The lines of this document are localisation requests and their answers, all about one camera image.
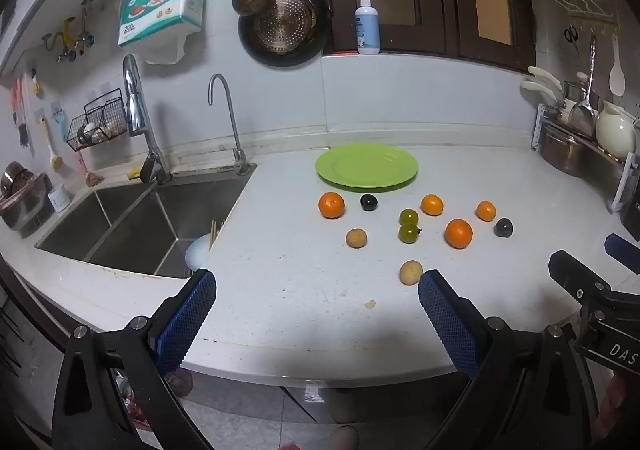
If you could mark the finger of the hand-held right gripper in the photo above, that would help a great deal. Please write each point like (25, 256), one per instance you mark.
(575, 277)
(622, 250)

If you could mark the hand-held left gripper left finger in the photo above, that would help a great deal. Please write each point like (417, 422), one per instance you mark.
(187, 325)

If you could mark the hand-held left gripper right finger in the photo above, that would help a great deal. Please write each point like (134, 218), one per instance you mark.
(445, 320)

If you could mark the tan longan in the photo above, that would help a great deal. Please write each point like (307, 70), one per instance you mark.
(411, 273)
(356, 238)

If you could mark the large orange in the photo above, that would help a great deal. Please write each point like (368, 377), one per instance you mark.
(331, 205)
(458, 234)

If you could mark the dark plum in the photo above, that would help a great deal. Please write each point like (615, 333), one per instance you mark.
(504, 227)
(369, 202)

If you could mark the green tomato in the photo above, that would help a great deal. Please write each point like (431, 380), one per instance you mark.
(409, 234)
(408, 217)

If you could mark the small orange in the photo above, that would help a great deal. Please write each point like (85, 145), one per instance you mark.
(432, 205)
(485, 211)

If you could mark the green plate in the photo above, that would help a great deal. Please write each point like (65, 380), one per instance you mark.
(367, 167)

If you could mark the person's right forearm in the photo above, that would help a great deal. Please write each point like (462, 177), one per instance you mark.
(617, 402)

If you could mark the black knife block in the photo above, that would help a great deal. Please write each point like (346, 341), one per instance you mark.
(631, 210)

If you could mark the white bowl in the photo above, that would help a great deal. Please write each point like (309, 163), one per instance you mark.
(197, 252)

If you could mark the wooden chopsticks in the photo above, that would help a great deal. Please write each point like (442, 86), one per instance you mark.
(216, 232)

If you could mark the steel double sink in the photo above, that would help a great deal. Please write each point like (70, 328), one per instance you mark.
(145, 225)

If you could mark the large steel pot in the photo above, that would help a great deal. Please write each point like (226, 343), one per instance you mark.
(565, 149)

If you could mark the white ceramic pot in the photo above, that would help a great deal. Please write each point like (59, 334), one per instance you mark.
(615, 129)

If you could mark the steel spatula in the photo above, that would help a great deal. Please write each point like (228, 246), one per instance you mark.
(584, 112)

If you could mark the white steel dish rack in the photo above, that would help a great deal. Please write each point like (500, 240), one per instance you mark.
(537, 127)

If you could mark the yellow sponge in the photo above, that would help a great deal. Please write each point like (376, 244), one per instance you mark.
(134, 173)

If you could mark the pink cloth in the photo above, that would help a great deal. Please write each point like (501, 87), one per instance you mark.
(93, 178)

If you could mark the white rice paddle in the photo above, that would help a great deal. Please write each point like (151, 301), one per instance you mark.
(616, 74)

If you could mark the white cup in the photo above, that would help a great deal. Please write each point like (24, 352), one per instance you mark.
(59, 197)

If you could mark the thin gooseneck faucet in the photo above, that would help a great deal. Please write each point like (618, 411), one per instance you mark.
(231, 119)

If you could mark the chrome kitchen faucet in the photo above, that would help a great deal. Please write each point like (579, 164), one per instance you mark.
(137, 114)

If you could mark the steel pot with lid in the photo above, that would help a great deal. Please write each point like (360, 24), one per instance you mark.
(17, 190)

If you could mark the black scissors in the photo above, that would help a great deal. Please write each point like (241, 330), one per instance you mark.
(571, 35)

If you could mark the yellow dish brush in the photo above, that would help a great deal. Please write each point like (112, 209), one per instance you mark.
(51, 149)

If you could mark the white pump soap bottle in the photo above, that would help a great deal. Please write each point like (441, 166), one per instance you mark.
(366, 27)

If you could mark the black perforated frying pan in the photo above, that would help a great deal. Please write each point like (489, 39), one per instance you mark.
(285, 24)

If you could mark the green tissue pack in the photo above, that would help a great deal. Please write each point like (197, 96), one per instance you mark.
(162, 4)

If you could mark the wall water tap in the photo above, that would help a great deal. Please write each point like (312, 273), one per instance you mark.
(65, 37)

